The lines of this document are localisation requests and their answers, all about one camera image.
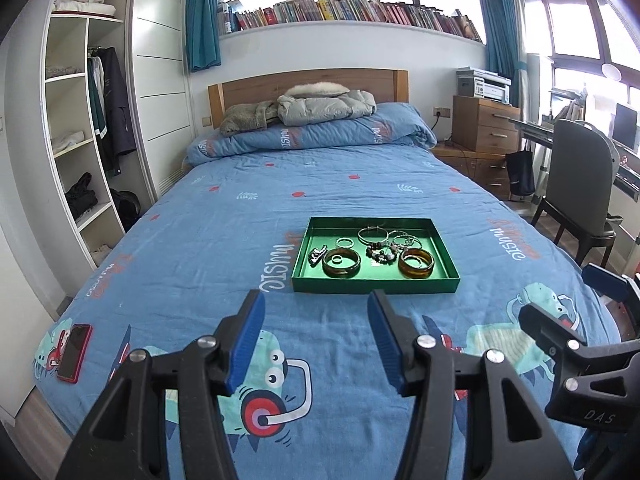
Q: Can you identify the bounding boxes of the dark brown bangle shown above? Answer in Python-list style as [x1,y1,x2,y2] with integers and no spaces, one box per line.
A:
[322,248,361,279]

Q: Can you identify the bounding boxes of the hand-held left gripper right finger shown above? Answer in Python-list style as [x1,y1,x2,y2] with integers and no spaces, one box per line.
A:
[366,289,576,480]

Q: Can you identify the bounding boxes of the blue dinosaur bed sheet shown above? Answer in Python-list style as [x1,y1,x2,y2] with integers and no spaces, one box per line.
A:
[32,152,640,480]

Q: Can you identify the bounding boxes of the wooden drawer cabinet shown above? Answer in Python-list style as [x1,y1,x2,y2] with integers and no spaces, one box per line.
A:
[451,95,522,153]

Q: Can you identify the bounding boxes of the wooden bead charm bracelet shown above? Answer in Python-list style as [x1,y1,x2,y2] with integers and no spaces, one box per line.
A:
[366,241,401,264]

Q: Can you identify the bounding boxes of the grey down jacket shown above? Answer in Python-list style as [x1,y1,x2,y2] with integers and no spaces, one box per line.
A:
[276,81,377,126]

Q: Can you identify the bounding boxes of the row of books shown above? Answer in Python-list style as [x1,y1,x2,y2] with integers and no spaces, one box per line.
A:
[218,0,483,43]

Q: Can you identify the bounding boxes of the computer monitor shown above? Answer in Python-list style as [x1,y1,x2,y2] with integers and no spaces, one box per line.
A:
[612,103,640,151]

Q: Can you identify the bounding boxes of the grey chair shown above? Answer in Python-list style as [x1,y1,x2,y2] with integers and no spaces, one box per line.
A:
[531,119,618,268]

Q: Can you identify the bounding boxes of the green tray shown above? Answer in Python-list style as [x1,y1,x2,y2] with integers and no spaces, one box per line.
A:
[291,217,461,294]

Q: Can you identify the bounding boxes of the long teal curtain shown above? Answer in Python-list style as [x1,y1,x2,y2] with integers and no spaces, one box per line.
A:
[476,0,526,81]

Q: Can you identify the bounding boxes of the black bag on shelf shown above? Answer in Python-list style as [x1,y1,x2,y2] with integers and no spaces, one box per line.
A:
[65,172,99,221]

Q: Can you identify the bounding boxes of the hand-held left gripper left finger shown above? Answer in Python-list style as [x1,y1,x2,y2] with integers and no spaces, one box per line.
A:
[70,290,267,480]

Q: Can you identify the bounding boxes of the short teal curtain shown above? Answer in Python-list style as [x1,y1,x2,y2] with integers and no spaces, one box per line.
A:
[185,0,222,73]

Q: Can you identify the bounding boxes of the grey desk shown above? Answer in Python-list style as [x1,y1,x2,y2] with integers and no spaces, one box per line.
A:
[510,117,640,196]

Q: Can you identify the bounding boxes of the folded white clothes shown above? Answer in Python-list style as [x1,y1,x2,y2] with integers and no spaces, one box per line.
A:
[54,131,86,153]

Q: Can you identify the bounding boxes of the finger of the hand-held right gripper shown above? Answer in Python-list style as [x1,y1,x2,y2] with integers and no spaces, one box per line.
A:
[581,262,640,311]
[518,302,608,381]

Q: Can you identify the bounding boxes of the white door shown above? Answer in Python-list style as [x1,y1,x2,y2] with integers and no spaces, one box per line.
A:
[0,115,66,421]

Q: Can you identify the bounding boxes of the olive fuzzy coat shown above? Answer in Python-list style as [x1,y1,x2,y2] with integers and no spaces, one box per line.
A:
[220,101,278,136]

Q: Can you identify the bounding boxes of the white wardrobe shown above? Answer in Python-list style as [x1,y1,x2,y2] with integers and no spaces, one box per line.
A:
[40,0,201,271]

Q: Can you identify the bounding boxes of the folded blue duvet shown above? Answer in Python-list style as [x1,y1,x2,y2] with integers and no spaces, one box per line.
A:
[186,102,437,166]

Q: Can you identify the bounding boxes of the person's right hand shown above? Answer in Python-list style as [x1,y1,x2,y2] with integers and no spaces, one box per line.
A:
[575,427,626,476]

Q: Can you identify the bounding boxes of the dark tote bag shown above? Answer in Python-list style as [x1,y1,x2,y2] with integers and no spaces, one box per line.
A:
[505,139,537,196]

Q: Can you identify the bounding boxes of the black bag on wardrobe floor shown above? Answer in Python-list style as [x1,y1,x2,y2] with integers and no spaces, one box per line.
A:
[110,189,141,231]

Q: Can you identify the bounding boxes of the plain silver bangle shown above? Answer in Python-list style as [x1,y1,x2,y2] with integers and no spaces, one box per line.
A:
[357,226,390,245]

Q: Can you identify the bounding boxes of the wooden headboard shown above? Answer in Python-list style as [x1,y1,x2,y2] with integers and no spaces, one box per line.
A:
[208,68,410,131]

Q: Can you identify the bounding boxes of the red phone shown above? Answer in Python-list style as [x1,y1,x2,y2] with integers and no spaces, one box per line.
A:
[56,323,94,385]

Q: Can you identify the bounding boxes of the amber orange bangle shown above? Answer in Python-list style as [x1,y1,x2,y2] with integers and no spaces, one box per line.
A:
[398,248,435,279]

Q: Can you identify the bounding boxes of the low wooden nightstand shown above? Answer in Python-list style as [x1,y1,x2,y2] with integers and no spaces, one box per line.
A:
[431,141,516,201]

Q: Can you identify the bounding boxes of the hanging dark jacket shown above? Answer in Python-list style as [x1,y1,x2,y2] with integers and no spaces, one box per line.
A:
[95,46,137,176]

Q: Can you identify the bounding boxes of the white printer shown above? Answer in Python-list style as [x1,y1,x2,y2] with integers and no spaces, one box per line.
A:
[456,66,512,106]

